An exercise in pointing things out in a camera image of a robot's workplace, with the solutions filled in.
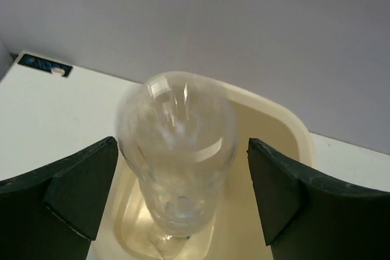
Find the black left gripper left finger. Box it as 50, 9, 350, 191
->
1, 136, 118, 259

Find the left blue table sticker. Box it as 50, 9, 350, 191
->
18, 54, 73, 77

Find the cream plastic bin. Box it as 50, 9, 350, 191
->
93, 81, 316, 259

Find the clear bottle pale cap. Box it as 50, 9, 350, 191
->
116, 71, 238, 237

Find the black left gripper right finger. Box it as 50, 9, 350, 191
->
247, 138, 389, 259

